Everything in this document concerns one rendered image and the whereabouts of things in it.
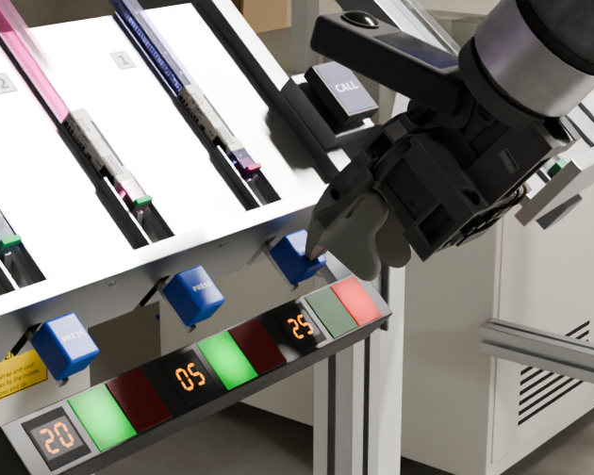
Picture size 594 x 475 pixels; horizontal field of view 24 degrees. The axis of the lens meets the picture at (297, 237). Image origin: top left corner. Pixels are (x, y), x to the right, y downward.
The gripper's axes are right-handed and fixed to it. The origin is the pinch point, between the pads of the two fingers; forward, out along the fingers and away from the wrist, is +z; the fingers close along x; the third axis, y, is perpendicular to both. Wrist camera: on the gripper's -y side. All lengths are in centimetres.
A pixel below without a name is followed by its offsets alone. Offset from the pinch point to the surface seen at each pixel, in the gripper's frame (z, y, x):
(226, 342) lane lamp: 3.0, 3.5, -9.9
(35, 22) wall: 229, -186, 229
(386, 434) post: 31.4, 10.5, 29.5
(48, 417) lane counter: 3.1, 3.2, -24.9
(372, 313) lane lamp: 3.0, 5.9, 3.9
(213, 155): 2.1, -9.3, -1.2
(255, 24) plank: 153, -119, 222
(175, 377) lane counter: 3.1, 4.2, -15.2
